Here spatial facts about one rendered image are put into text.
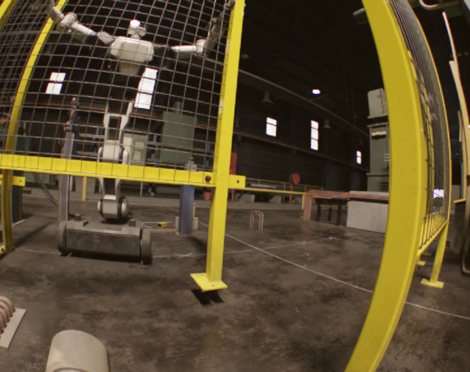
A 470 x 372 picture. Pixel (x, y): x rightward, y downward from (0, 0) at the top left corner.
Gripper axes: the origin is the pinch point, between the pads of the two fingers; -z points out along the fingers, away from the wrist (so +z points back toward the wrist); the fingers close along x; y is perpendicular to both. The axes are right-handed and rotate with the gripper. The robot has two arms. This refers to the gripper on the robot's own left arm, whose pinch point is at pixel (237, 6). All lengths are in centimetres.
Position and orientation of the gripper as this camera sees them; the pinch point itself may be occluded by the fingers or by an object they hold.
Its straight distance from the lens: 126.8
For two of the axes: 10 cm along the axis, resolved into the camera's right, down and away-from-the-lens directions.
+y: 0.8, -10.0, 0.2
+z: -4.9, -0.3, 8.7
